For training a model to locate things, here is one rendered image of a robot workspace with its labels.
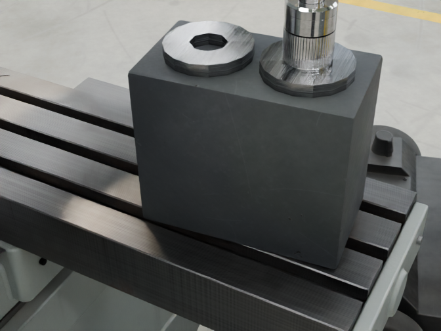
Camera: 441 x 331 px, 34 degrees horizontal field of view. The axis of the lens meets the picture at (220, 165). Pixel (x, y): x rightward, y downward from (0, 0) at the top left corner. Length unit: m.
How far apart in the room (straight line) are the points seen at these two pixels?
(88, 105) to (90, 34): 2.36
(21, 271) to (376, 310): 0.45
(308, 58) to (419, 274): 0.76
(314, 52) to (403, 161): 0.90
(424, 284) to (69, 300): 0.62
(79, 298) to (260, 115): 0.55
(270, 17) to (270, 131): 2.79
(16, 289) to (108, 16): 2.63
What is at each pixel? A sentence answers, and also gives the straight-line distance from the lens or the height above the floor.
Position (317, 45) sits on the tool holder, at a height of 1.21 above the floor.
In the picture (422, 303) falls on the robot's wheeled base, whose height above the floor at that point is 0.57.
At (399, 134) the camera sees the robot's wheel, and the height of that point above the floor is 0.59.
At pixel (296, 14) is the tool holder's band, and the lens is 0.63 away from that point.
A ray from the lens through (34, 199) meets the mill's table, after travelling 0.85.
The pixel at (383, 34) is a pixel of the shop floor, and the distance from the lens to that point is 3.33.
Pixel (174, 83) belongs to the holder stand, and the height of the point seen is 1.17.
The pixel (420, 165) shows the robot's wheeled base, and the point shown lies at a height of 0.57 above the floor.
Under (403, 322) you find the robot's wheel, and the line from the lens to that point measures 1.24.
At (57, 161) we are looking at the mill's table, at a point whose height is 0.99.
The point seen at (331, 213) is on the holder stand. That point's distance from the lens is 0.69.
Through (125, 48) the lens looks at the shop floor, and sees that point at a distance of 3.20.
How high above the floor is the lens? 1.52
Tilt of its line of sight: 38 degrees down
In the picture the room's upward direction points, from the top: 1 degrees counter-clockwise
